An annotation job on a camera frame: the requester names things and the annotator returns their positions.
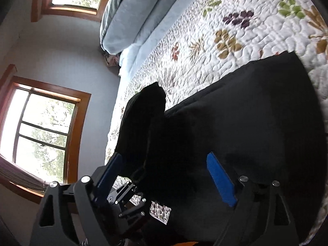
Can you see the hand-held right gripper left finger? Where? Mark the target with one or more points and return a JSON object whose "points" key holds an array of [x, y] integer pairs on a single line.
{"points": [[110, 170]]}

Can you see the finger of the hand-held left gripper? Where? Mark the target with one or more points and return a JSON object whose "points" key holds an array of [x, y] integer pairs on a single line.
{"points": [[120, 193], [135, 208]]}

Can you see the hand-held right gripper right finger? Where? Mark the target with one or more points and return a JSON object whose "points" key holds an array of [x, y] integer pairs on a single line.
{"points": [[220, 182]]}

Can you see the black pants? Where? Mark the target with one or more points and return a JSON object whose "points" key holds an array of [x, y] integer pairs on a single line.
{"points": [[230, 120]]}

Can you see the large wooden framed window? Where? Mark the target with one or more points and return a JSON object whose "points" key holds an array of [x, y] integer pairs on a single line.
{"points": [[43, 133]]}

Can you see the striped grey cloth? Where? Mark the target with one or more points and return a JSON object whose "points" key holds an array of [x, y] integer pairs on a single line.
{"points": [[20, 174]]}

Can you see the pink garment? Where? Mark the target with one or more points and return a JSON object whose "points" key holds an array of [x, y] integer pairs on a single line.
{"points": [[111, 60]]}

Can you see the floral quilted bedspread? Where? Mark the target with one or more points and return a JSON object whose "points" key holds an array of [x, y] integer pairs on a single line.
{"points": [[243, 43]]}

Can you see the light blue bed sheet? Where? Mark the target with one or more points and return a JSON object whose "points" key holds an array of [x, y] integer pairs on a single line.
{"points": [[158, 28]]}

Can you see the grey blue pillow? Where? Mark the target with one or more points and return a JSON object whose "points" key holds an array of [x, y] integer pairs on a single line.
{"points": [[115, 10]]}

